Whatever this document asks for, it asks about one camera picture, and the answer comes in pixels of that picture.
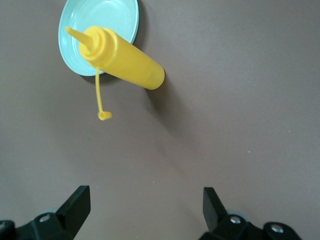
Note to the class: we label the mint green plate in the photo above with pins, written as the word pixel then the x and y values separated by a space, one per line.
pixel 112 15

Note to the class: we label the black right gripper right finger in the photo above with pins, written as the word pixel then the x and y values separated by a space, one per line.
pixel 215 217

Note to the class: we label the yellow squeeze bottle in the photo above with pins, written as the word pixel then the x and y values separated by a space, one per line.
pixel 130 62

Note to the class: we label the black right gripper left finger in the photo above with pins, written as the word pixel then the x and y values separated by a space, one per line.
pixel 70 215

